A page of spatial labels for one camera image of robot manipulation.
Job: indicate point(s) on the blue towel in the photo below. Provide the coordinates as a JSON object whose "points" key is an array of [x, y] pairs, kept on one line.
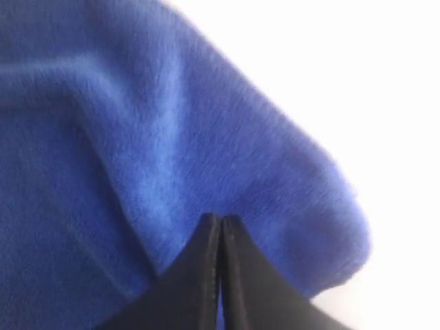
{"points": [[120, 127]]}

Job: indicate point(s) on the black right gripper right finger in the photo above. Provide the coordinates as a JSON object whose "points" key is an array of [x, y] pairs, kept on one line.
{"points": [[255, 295]]}

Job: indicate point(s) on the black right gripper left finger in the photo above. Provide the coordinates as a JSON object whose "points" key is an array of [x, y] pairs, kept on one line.
{"points": [[186, 295]]}

